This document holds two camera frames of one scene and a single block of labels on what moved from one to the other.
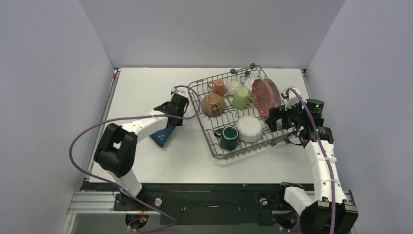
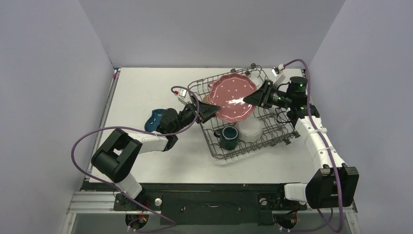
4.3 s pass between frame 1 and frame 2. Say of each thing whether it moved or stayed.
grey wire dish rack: stayed
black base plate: stayed
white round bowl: moved
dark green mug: stayed
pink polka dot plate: moved
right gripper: moved
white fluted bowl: stayed
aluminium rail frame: stayed
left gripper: moved
